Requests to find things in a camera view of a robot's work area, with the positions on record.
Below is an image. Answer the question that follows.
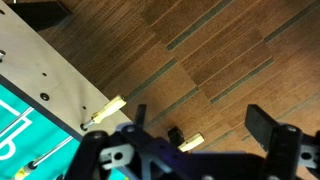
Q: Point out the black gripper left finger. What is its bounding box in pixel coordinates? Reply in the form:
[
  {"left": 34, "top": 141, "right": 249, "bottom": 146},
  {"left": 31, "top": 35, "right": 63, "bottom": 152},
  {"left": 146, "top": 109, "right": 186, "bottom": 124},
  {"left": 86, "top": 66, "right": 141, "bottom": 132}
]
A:
[{"left": 133, "top": 103, "right": 148, "bottom": 129}]

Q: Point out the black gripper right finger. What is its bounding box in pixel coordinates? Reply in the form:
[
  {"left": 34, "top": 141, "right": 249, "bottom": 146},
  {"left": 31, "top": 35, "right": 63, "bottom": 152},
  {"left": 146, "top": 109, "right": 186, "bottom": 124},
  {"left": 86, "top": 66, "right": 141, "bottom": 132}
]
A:
[{"left": 244, "top": 103, "right": 281, "bottom": 154}]

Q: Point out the five yellow players rod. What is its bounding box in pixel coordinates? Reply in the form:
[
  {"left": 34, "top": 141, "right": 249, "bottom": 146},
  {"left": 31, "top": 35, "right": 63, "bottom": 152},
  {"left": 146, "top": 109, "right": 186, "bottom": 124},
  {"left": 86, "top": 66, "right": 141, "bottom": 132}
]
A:
[{"left": 178, "top": 132, "right": 205, "bottom": 153}]

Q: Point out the three yellow players rod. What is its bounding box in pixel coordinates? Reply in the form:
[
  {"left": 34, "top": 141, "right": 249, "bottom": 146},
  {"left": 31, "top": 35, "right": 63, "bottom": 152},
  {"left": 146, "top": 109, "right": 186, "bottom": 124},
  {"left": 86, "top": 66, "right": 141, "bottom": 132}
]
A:
[{"left": 13, "top": 94, "right": 128, "bottom": 180}]

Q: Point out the wooden foosball table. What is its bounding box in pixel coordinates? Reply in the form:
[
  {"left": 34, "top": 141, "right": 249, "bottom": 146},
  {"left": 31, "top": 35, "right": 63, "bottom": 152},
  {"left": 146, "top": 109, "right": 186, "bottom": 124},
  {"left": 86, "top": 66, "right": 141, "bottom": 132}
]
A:
[{"left": 0, "top": 1, "right": 133, "bottom": 180}]

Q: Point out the two black players rod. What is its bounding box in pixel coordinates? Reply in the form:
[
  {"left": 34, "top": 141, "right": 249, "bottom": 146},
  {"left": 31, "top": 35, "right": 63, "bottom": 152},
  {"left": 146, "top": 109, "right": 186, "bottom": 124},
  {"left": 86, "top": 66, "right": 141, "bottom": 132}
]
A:
[{"left": 0, "top": 106, "right": 35, "bottom": 136}]

